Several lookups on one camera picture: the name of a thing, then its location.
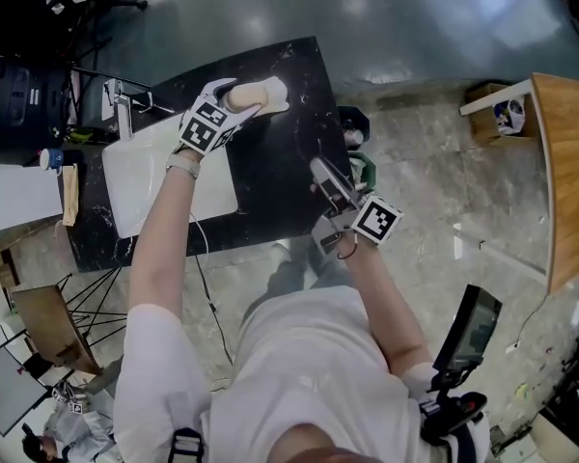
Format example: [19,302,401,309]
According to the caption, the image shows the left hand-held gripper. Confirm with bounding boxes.
[178,77,264,156]

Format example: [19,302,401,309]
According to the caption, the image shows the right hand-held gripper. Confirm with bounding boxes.
[310,156,405,259]

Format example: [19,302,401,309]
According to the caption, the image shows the beige cylindrical object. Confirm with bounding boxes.
[224,83,271,113]

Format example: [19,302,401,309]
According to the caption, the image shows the white plastic piece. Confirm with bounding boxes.
[243,75,291,115]

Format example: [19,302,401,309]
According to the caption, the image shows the person's left forearm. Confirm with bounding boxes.
[127,154,205,318]

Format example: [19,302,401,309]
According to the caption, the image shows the person's right forearm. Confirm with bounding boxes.
[345,239,434,376]

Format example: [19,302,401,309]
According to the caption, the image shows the green waste bin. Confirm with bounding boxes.
[346,150,379,196]

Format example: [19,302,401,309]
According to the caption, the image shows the black marble vanity counter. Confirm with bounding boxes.
[57,36,354,274]

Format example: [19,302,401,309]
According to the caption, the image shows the black waste bin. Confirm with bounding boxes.
[337,105,372,150]

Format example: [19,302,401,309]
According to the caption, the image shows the beige wristwatch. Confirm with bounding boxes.
[165,153,203,178]

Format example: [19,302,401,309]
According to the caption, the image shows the black wrist band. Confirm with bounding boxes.
[336,235,359,260]

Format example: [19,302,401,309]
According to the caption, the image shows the person's grey trousers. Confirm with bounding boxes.
[242,236,354,320]

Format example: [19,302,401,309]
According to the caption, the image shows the chrome faucet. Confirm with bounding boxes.
[102,78,136,142]

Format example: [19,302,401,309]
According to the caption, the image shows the white sink basin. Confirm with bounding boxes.
[100,113,240,239]

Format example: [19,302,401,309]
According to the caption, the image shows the black tripod stand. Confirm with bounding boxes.
[67,14,152,111]

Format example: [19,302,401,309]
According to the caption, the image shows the cardboard box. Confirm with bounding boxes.
[465,82,537,148]

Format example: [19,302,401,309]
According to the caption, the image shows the white and blue cloth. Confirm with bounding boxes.
[492,97,527,137]

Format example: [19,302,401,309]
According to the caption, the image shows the person's white shirt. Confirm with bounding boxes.
[113,285,492,463]

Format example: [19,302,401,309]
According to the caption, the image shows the blue and white mug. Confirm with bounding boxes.
[39,148,65,172]

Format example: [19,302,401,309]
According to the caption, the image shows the small black monitor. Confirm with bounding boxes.
[432,284,504,381]

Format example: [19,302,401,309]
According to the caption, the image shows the white panel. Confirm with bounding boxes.
[0,164,65,236]

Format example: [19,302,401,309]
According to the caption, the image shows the wooden desk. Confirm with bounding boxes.
[458,71,579,296]

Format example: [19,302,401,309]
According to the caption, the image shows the wooden side table black legs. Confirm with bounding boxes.
[10,265,129,376]

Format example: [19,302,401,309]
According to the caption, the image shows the grey board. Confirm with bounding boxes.
[0,347,50,437]

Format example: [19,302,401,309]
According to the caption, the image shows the thin cable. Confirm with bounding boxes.
[189,211,234,367]

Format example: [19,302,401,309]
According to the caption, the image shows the black hip mount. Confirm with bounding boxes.
[418,368,489,449]

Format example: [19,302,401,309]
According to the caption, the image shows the black harness strap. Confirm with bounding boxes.
[166,426,207,463]

